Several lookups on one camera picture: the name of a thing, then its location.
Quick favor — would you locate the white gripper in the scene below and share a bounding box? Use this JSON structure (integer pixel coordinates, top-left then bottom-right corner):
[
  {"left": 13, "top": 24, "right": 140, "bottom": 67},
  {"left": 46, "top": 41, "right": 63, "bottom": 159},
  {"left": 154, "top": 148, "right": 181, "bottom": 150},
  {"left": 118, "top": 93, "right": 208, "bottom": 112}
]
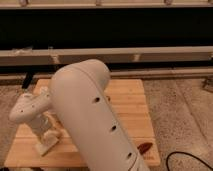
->
[{"left": 27, "top": 114, "right": 61, "bottom": 139}]

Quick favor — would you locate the white sponge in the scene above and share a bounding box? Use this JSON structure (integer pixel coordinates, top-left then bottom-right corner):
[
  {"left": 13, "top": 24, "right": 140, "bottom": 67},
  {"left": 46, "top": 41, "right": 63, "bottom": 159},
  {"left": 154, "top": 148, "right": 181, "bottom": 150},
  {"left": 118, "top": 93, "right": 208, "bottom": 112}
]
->
[{"left": 35, "top": 133, "right": 60, "bottom": 156}]

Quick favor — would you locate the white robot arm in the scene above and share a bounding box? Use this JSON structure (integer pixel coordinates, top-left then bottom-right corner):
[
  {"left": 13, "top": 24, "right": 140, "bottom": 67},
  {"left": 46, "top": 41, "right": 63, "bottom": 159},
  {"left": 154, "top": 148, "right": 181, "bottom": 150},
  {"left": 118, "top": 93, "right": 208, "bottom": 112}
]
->
[{"left": 9, "top": 59, "right": 150, "bottom": 171}]

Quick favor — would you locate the wooden table board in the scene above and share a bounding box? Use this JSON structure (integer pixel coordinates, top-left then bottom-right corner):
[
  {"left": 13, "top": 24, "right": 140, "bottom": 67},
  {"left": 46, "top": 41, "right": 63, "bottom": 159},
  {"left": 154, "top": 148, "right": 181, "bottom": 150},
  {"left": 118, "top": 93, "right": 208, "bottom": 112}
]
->
[{"left": 4, "top": 79, "right": 160, "bottom": 168}]

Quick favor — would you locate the dark red object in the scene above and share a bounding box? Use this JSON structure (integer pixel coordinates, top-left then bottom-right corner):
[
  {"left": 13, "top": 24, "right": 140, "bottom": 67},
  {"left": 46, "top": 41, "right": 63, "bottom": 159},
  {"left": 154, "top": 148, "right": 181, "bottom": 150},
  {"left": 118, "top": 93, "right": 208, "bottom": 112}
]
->
[{"left": 138, "top": 142, "right": 153, "bottom": 155}]

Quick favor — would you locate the black cable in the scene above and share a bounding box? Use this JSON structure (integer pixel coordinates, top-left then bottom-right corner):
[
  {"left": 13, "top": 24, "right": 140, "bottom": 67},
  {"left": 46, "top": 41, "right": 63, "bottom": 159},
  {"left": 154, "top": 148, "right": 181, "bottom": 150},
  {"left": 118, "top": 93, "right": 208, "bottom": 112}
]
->
[{"left": 166, "top": 151, "right": 213, "bottom": 171}]

